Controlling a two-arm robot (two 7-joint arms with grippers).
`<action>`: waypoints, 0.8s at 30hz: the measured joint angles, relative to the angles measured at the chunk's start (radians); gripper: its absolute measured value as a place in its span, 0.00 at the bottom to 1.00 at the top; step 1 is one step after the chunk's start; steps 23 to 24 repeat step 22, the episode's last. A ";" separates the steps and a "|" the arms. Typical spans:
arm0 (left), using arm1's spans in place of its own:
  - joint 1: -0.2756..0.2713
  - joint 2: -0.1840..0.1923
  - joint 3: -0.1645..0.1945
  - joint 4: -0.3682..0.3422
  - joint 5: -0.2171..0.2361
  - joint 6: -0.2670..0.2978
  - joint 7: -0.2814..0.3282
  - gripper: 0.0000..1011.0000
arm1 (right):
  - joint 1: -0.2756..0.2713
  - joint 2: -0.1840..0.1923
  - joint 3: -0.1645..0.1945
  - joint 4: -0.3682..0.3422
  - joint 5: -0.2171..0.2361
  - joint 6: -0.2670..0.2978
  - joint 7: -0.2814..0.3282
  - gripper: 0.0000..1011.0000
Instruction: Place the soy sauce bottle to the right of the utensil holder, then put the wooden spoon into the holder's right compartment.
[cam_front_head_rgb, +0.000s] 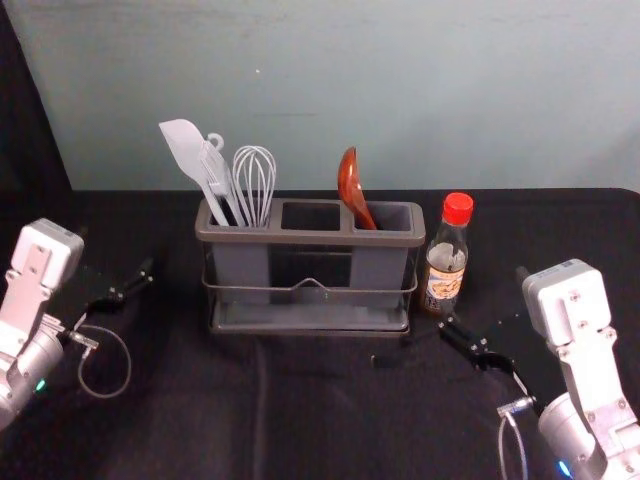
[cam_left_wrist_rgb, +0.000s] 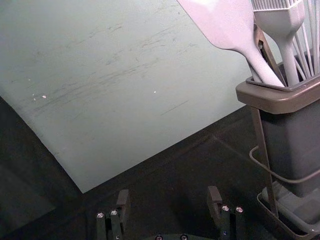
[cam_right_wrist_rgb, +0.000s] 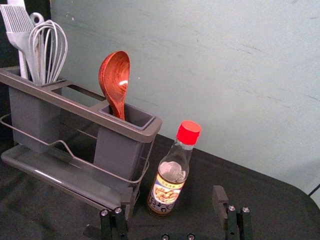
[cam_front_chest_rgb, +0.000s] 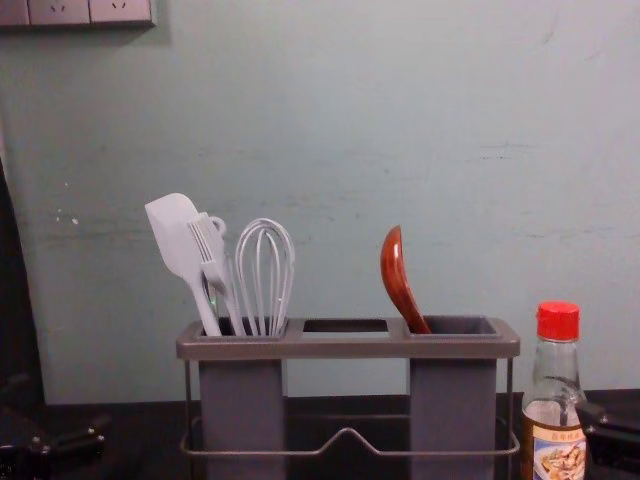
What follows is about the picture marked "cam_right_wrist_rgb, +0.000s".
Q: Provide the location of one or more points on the plain pale wall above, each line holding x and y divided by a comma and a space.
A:
200, 50

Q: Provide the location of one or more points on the black table cloth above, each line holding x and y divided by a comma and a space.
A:
262, 187

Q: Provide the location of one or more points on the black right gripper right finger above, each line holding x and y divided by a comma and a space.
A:
220, 202

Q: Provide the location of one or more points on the grey silicone basting brush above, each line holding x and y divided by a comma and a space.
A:
15, 20

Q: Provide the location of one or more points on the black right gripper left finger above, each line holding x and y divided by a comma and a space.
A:
117, 225

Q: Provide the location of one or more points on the grey silicone whisk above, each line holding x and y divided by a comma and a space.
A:
31, 43

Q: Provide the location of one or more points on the reddish brown wooden spoon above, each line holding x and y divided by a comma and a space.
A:
115, 75

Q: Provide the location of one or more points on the clear bottle with red cap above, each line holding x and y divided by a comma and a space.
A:
166, 190

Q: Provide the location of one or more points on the dark grey utensil rack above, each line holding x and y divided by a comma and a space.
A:
120, 150

